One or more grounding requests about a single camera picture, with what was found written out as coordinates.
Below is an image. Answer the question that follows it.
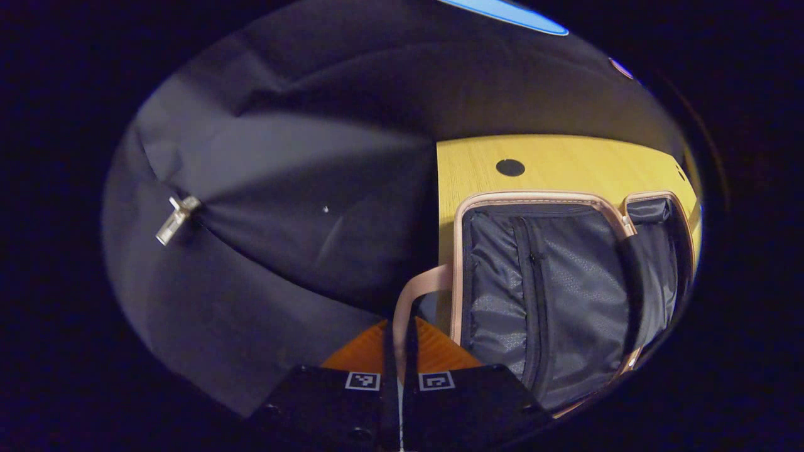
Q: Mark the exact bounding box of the pink suitcase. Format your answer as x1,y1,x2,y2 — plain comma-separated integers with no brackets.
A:
393,190,698,418

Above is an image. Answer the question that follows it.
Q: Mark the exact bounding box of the silver metal clip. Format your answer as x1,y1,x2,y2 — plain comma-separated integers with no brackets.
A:
155,195,203,247

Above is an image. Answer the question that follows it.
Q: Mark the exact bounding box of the black backdrop cloth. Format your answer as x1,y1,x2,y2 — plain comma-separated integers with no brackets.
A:
100,0,685,418

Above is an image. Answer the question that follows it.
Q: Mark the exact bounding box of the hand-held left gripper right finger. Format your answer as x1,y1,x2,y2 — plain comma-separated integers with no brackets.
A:
403,314,555,452

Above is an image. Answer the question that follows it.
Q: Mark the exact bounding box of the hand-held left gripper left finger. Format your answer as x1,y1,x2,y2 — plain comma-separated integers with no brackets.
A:
248,319,401,452

